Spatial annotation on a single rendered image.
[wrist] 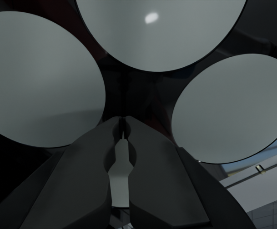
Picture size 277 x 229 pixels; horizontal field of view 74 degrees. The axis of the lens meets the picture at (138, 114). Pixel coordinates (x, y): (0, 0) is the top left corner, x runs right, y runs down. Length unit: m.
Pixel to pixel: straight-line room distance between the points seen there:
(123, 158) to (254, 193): 0.29
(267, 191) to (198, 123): 0.28
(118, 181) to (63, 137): 0.07
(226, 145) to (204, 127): 0.03
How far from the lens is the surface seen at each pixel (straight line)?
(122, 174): 0.18
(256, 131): 0.19
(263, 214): 2.39
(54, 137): 0.17
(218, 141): 0.18
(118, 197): 0.21
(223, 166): 0.20
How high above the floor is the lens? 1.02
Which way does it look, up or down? 60 degrees down
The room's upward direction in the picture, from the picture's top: 175 degrees clockwise
